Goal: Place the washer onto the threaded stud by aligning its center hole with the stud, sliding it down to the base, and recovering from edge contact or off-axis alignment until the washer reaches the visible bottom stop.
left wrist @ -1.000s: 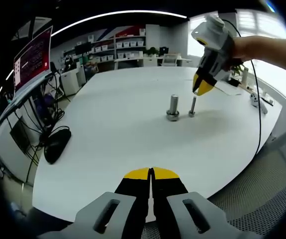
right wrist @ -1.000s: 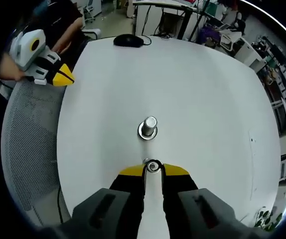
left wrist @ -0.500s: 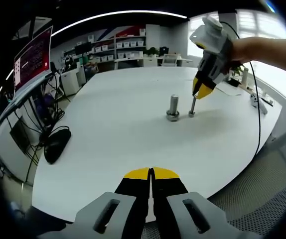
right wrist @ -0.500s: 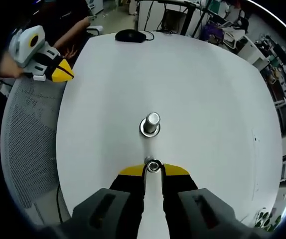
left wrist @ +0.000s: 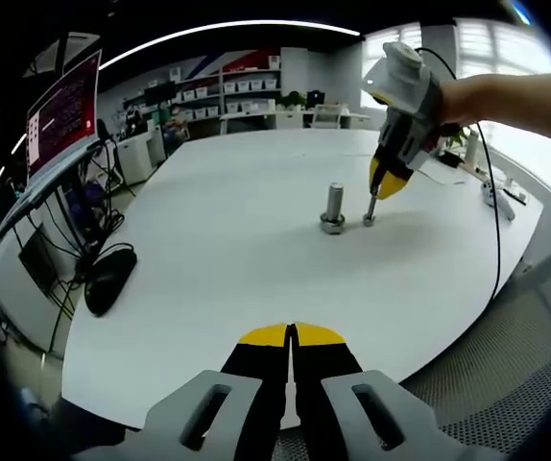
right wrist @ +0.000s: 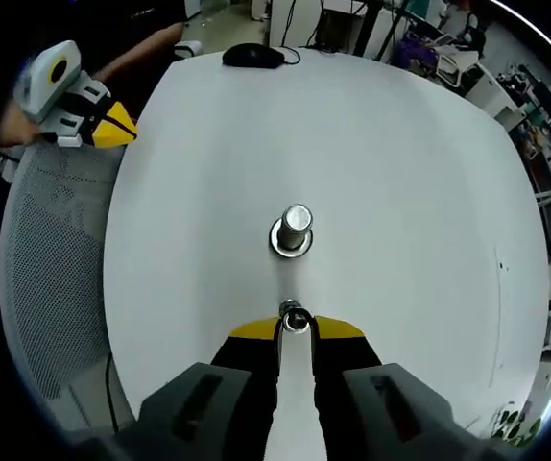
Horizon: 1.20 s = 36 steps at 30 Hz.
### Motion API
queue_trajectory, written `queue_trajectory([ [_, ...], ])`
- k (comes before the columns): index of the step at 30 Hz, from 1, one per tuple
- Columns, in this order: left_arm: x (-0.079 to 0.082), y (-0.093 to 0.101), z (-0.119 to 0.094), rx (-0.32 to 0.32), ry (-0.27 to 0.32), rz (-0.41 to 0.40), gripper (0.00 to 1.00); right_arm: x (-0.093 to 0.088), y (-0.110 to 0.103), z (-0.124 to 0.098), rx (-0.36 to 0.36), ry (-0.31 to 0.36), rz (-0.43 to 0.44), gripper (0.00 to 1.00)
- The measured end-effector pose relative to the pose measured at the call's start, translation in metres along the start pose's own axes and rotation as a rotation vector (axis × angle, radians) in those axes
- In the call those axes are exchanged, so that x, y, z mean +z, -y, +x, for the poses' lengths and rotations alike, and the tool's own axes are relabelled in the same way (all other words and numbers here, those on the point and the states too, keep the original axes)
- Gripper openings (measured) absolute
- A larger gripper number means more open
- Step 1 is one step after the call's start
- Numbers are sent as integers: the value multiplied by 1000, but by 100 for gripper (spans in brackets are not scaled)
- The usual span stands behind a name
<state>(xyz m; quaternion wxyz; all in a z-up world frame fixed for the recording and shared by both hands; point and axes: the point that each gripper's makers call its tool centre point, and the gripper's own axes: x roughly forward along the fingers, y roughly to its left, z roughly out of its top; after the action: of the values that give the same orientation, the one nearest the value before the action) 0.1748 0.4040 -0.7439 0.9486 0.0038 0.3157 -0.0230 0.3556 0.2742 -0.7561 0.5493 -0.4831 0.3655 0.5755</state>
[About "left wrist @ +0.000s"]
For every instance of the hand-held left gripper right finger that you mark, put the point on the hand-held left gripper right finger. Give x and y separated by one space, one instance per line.
342 408

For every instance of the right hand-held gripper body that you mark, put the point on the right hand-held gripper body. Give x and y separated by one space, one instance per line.
405 91

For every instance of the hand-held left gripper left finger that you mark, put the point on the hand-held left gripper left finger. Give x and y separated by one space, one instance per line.
237 403

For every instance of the thin threaded steel stud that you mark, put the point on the thin threaded steel stud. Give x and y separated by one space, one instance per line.
370 206

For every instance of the thick threaded steel stud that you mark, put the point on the thick threaded steel stud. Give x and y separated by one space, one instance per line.
335 201

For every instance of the person's right hand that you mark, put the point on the person's right hand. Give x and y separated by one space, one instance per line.
458 101

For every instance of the black box device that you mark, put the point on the black box device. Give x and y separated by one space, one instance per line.
452 159

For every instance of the white paper sheet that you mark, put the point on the white paper sheet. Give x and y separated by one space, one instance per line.
441 175

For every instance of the potted green plant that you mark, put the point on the potted green plant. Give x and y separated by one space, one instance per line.
459 139

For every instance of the white bottle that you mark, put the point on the white bottle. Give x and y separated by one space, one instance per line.
471 151

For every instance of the white office chair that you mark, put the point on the white office chair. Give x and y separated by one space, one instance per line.
327 115

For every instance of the black monitor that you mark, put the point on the black monitor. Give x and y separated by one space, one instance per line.
315 98

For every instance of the small green plant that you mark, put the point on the small green plant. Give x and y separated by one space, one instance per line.
292 100

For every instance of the grey game controller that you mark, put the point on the grey game controller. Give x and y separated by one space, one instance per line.
501 201

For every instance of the window with white blinds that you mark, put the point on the window with white blinds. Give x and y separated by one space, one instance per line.
510 53

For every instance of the white low desk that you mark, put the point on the white low desk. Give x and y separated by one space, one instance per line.
256 120

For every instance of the rows of white storage bins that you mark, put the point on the rows of white storage bins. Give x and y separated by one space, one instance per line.
246 86

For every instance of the grey mesh office chair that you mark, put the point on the grey mesh office chair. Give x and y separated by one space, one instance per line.
506 365

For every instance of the white shelving unit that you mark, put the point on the white shelving unit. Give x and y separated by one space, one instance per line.
208 91

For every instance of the curved ceiling light strip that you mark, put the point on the curved ceiling light strip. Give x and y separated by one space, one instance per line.
218 31

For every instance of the black computer case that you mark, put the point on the black computer case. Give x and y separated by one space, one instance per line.
39 257

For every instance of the white cabinet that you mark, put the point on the white cabinet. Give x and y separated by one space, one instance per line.
138 158

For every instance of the white monitor desk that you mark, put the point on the white monitor desk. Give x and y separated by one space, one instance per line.
40 197

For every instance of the monitor with red screen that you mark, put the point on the monitor with red screen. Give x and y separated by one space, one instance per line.
62 110

